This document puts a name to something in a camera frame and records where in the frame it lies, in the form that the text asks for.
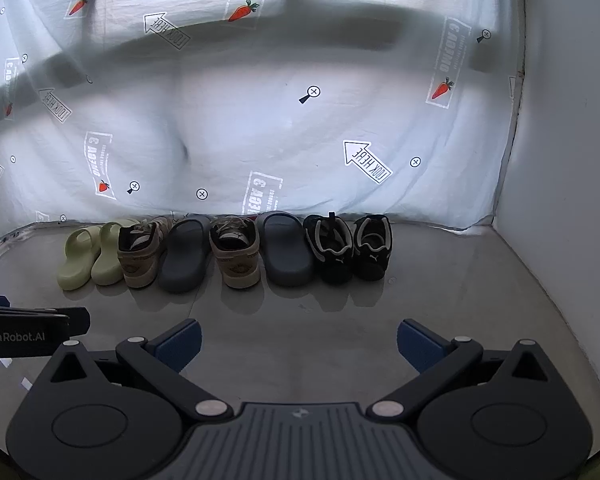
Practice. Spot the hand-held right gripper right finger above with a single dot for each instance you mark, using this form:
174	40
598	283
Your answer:
420	345

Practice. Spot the white printed curtain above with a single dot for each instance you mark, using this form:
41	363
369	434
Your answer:
280	135

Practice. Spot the dark grey slide sandal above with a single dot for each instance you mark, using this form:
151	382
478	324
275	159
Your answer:
182	265
285	255

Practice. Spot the pale green slide sandal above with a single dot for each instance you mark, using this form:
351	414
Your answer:
77	265
107	265

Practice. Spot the black sneaker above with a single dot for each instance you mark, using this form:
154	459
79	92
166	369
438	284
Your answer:
335	267
372	265

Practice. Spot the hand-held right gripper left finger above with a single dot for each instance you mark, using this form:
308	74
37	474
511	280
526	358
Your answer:
180	342

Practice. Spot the tan high-top sneaker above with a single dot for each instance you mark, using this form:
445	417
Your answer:
140	265
237	260

